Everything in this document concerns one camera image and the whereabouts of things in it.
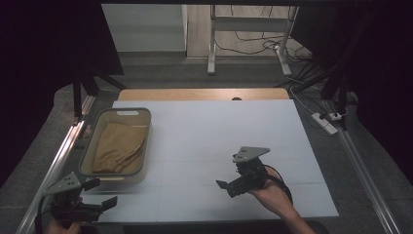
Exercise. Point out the white plug adapter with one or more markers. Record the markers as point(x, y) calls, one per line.
point(336, 116)

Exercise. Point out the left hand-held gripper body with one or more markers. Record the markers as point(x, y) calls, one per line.
point(66, 204)

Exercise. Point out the aluminium rail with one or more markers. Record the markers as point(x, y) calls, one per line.
point(367, 182)
point(55, 162)

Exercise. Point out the white power strip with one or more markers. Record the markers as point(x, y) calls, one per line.
point(324, 125)

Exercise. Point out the white table mat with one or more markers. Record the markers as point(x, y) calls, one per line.
point(201, 130)

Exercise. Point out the beige storage basket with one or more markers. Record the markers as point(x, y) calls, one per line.
point(142, 113)

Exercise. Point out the white metal desk frame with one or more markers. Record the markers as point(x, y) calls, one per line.
point(212, 42)

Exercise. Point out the person's left hand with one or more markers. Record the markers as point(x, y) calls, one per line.
point(56, 229)

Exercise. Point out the brown pants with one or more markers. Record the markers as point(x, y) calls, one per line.
point(118, 148)

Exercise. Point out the white cabinet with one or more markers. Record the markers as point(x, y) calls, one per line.
point(146, 29)

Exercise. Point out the wooden table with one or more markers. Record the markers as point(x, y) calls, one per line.
point(195, 94)

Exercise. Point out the black metal stand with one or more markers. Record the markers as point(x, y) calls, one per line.
point(77, 94)
point(341, 94)

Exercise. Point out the person's right hand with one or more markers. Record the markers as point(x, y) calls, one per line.
point(271, 196)

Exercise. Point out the dark curtain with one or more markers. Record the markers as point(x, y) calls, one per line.
point(39, 65)
point(383, 65)

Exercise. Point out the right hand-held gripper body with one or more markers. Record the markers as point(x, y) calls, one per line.
point(253, 172)

